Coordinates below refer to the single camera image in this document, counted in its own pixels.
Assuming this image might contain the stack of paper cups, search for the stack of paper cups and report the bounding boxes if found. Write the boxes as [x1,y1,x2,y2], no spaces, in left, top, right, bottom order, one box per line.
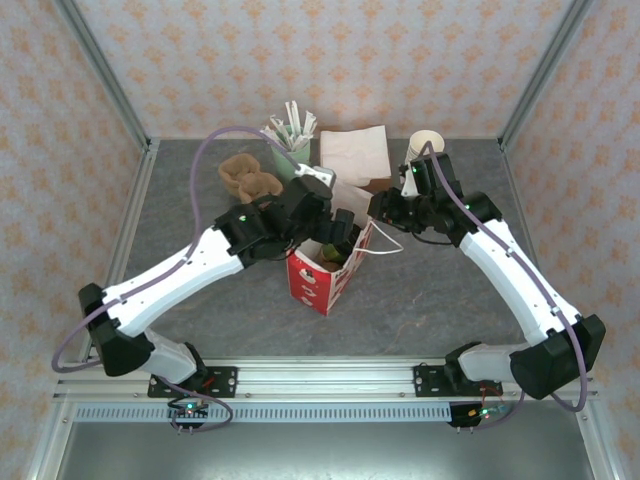
[405,129,446,166]

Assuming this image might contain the brown pulp cup carrier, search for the brown pulp cup carrier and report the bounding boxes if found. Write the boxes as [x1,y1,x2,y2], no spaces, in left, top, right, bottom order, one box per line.
[317,248,347,275]

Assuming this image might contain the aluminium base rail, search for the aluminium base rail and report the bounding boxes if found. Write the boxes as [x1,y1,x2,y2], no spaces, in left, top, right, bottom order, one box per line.
[52,357,601,402]

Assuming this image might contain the left aluminium side rail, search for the left aluminium side rail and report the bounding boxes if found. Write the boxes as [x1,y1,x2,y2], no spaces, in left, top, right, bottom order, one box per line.
[79,139,161,362]

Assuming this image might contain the green paper coffee cup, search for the green paper coffee cup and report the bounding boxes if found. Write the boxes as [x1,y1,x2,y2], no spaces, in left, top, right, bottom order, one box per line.
[318,241,349,266]

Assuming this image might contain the right aluminium frame post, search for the right aluminium frame post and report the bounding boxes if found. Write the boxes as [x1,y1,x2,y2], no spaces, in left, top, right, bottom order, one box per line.
[499,0,599,151]

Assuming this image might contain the white napkin stack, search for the white napkin stack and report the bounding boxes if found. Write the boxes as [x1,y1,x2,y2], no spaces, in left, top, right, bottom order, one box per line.
[319,125,393,184]

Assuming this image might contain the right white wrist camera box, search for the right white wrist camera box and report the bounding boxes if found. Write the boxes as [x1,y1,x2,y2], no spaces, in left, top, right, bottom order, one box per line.
[398,160,422,199]

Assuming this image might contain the grey slotted cable duct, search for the grey slotted cable duct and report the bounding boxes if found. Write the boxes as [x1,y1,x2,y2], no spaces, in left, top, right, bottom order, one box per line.
[72,403,454,425]

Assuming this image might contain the metal base panel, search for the metal base panel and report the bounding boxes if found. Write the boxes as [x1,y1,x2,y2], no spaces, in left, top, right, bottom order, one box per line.
[29,419,614,480]

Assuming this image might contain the aluminium side rail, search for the aluminium side rail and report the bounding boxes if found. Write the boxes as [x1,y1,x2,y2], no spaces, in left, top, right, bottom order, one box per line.
[79,139,161,362]
[499,139,571,361]

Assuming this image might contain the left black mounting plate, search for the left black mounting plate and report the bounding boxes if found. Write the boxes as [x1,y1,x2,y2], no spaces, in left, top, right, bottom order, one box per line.
[147,366,239,399]

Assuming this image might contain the aluminium frame post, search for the aluminium frame post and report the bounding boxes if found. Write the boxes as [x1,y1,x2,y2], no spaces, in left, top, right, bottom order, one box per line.
[52,0,154,151]
[499,0,599,151]

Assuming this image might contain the green straw holder cup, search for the green straw holder cup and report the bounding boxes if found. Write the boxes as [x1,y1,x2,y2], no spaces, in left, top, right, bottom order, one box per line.
[271,134,312,179]

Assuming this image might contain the left aluminium frame post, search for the left aluminium frame post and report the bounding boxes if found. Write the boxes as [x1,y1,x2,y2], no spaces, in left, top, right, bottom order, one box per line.
[52,0,154,151]

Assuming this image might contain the stack of pulp cup carriers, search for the stack of pulp cup carriers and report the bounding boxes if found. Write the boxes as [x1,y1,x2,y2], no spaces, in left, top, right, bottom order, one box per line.
[218,153,286,205]

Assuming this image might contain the black mounting plate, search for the black mounting plate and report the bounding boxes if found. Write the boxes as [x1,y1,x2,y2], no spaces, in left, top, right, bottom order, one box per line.
[147,366,239,399]
[413,364,504,399]

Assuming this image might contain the right aluminium side rail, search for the right aluminium side rail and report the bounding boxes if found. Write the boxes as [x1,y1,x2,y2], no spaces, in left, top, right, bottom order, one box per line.
[499,139,571,361]

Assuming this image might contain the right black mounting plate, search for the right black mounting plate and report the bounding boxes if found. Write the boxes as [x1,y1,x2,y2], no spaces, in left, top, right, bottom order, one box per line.
[413,364,504,399]

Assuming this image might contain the red paper bag white handles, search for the red paper bag white handles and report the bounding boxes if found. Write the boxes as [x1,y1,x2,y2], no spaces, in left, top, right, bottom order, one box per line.
[286,182,405,317]

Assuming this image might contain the brown napkin tray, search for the brown napkin tray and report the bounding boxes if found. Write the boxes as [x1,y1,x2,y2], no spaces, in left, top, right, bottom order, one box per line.
[357,175,393,194]

